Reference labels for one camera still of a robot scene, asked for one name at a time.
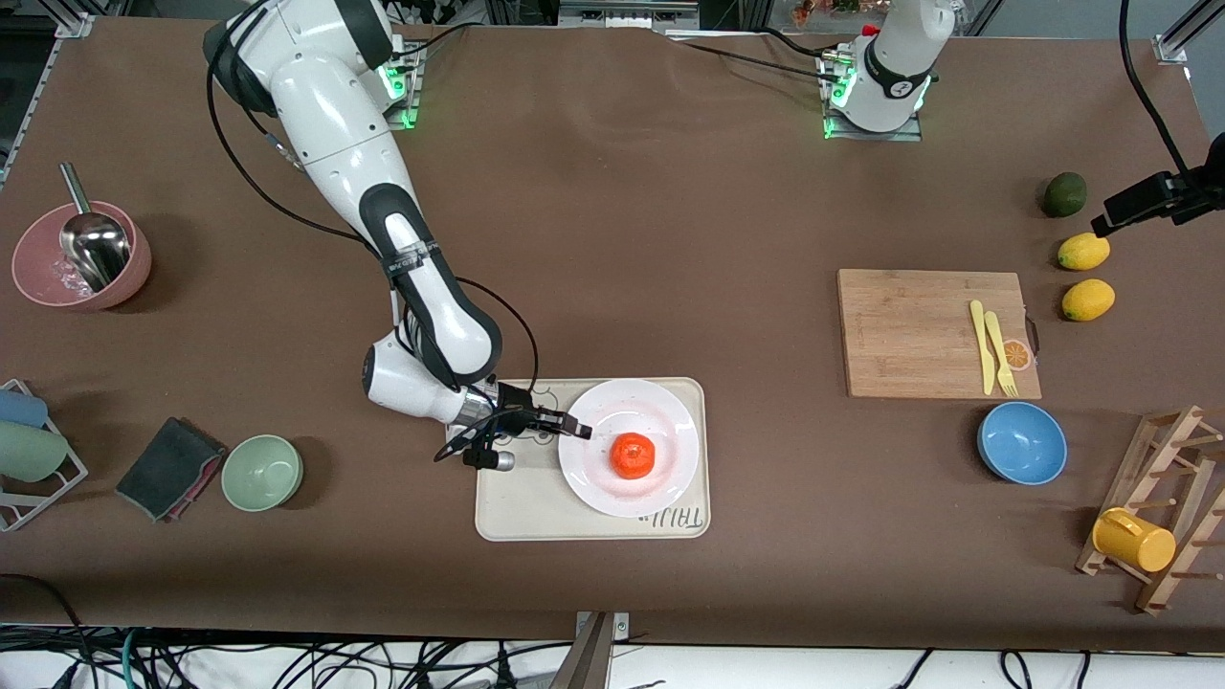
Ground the orange mandarin fruit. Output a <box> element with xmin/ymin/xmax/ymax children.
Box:
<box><xmin>610</xmin><ymin>433</ymin><xmax>657</xmax><ymax>480</ymax></box>

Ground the white round plate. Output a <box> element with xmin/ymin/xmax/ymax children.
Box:
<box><xmin>558</xmin><ymin>379</ymin><xmax>700</xmax><ymax>519</ymax></box>

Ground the yellow lemon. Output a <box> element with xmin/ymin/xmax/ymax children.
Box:
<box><xmin>1058</xmin><ymin>233</ymin><xmax>1111</xmax><ymax>271</ymax></box>
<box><xmin>1061</xmin><ymin>278</ymin><xmax>1116</xmax><ymax>322</ymax></box>

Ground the dark green avocado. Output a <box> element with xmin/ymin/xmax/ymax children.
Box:
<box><xmin>1042</xmin><ymin>172</ymin><xmax>1088</xmax><ymax>219</ymax></box>

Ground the cream bear print tray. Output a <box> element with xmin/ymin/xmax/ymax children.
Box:
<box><xmin>475</xmin><ymin>377</ymin><xmax>711</xmax><ymax>543</ymax></box>

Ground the aluminium corner profile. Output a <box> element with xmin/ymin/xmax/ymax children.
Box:
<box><xmin>1153</xmin><ymin>0</ymin><xmax>1225</xmax><ymax>66</ymax></box>

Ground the yellow plastic fork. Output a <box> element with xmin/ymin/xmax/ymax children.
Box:
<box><xmin>985</xmin><ymin>311</ymin><xmax>1019</xmax><ymax>398</ymax></box>

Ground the brown table cover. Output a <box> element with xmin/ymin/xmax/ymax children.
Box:
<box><xmin>0</xmin><ymin>17</ymin><xmax>1225</xmax><ymax>652</ymax></box>

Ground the yellow plastic knife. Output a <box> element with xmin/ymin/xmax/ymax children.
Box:
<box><xmin>969</xmin><ymin>300</ymin><xmax>997</xmax><ymax>396</ymax></box>

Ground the pale green bowl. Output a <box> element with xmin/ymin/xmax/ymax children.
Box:
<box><xmin>221</xmin><ymin>434</ymin><xmax>304</xmax><ymax>513</ymax></box>

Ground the wooden cutting board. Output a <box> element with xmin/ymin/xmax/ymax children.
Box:
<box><xmin>837</xmin><ymin>269</ymin><xmax>1043</xmax><ymax>400</ymax></box>

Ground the blue bowl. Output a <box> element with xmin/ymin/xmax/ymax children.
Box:
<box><xmin>977</xmin><ymin>401</ymin><xmax>1069</xmax><ymax>486</ymax></box>

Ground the wooden mug rack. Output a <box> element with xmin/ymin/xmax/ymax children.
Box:
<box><xmin>1076</xmin><ymin>405</ymin><xmax>1225</xmax><ymax>615</ymax></box>

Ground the dark grey folded cloth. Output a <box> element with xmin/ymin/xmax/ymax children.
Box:
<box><xmin>115</xmin><ymin>416</ymin><xmax>229</xmax><ymax>523</ymax></box>

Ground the yellow mug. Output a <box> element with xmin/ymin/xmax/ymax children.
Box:
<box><xmin>1092</xmin><ymin>507</ymin><xmax>1177</xmax><ymax>574</ymax></box>

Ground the metal scoop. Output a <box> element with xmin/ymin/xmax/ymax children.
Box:
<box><xmin>59</xmin><ymin>163</ymin><xmax>132</xmax><ymax>293</ymax></box>

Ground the pale green cup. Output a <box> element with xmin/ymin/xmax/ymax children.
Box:
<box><xmin>0</xmin><ymin>421</ymin><xmax>70</xmax><ymax>483</ymax></box>

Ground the pale blue cup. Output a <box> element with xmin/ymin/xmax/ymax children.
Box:
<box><xmin>0</xmin><ymin>389</ymin><xmax>49</xmax><ymax>429</ymax></box>

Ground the pink bowl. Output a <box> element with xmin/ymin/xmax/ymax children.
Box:
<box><xmin>11</xmin><ymin>201</ymin><xmax>152</xmax><ymax>311</ymax></box>

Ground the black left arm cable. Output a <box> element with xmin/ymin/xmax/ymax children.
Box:
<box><xmin>1120</xmin><ymin>0</ymin><xmax>1225</xmax><ymax>207</ymax></box>

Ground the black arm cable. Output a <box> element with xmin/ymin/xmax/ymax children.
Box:
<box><xmin>1120</xmin><ymin>0</ymin><xmax>1225</xmax><ymax>207</ymax></box>
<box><xmin>204</xmin><ymin>5</ymin><xmax>542</xmax><ymax>465</ymax></box>

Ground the metal camera mount strut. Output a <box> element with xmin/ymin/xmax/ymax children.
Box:
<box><xmin>550</xmin><ymin>611</ymin><xmax>631</xmax><ymax>689</ymax></box>

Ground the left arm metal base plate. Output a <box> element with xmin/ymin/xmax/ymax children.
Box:
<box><xmin>821</xmin><ymin>53</ymin><xmax>924</xmax><ymax>143</ymax></box>

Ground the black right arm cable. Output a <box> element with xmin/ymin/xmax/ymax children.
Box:
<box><xmin>204</xmin><ymin>5</ymin><xmax>542</xmax><ymax>465</ymax></box>

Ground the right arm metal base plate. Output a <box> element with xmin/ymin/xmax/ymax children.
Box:
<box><xmin>383</xmin><ymin>43</ymin><xmax>422</xmax><ymax>130</ymax></box>

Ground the black right base cable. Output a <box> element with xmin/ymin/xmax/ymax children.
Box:
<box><xmin>392</xmin><ymin>21</ymin><xmax>475</xmax><ymax>73</ymax></box>

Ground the black base cable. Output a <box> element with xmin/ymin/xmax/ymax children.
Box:
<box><xmin>392</xmin><ymin>21</ymin><xmax>475</xmax><ymax>73</ymax></box>
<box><xmin>665</xmin><ymin>29</ymin><xmax>848</xmax><ymax>87</ymax></box>

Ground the black left base cable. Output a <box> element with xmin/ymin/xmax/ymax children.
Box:
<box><xmin>665</xmin><ymin>29</ymin><xmax>848</xmax><ymax>87</ymax></box>

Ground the aluminium frame block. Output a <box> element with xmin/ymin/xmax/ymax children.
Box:
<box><xmin>558</xmin><ymin>0</ymin><xmax>700</xmax><ymax>30</ymax></box>

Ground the white wire rack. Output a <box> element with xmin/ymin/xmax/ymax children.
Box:
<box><xmin>0</xmin><ymin>379</ymin><xmax>89</xmax><ymax>533</ymax></box>

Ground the black looped floor cable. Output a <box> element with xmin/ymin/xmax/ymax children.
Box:
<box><xmin>0</xmin><ymin>572</ymin><xmax>97</xmax><ymax>689</ymax></box>

